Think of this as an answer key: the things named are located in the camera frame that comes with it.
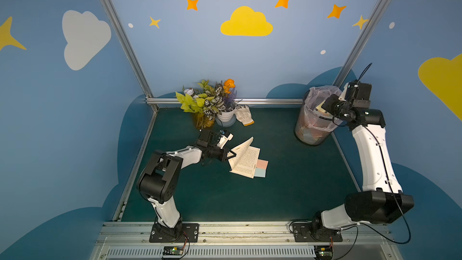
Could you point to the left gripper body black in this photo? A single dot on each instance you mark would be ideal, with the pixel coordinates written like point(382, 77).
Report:
point(222, 153)

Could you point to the yellow sticky note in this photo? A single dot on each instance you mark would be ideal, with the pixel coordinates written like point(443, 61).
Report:
point(320, 108)

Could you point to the trash bin with plastic bag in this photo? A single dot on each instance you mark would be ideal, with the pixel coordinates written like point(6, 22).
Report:
point(312, 126)

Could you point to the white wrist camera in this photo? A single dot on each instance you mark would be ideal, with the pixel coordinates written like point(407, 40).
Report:
point(345, 93)
point(224, 137)

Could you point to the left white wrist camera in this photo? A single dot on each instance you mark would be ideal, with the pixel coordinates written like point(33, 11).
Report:
point(224, 137)

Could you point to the right circuit board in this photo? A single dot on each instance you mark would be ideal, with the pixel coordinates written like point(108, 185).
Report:
point(323, 252)

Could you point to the glass vase with green plant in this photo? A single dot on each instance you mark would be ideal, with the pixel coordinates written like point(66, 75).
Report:
point(205, 103)

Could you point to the right aluminium frame post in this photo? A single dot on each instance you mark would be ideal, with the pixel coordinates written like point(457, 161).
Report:
point(374, 18)

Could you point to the white flower pot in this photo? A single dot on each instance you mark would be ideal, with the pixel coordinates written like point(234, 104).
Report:
point(226, 118)

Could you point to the pink sticky note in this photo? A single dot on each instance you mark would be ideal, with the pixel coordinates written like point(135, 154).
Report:
point(262, 164)

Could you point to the left circuit board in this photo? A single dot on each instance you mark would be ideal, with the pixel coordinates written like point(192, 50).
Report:
point(173, 252)

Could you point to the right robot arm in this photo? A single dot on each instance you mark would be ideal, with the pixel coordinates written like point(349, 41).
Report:
point(381, 200)

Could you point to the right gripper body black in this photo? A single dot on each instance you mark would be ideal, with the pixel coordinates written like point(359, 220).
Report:
point(332, 105)

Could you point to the circuit board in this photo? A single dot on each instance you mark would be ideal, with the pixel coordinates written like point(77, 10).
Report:
point(323, 252)
point(173, 252)

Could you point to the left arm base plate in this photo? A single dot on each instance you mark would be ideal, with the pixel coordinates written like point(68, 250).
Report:
point(180, 233)

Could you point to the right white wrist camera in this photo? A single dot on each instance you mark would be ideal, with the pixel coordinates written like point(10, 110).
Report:
point(345, 93)

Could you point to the white work glove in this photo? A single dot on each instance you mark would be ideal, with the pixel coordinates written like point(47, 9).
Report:
point(243, 115)

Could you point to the left aluminium frame post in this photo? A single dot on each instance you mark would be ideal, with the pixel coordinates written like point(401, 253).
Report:
point(116, 23)

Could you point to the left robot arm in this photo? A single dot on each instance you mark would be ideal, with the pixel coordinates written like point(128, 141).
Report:
point(159, 179)

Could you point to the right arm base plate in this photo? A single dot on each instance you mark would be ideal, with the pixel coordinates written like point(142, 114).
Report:
point(307, 232)

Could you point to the aluminium frame post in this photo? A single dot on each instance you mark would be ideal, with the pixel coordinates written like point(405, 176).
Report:
point(374, 18)
point(116, 23)

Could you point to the light blue sticky note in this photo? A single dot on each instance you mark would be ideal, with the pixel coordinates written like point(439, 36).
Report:
point(260, 173)

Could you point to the dark blue book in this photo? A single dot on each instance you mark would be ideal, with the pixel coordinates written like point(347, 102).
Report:
point(244, 164)

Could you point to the aluminium front rail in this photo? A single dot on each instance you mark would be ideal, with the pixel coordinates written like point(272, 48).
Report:
point(240, 240)

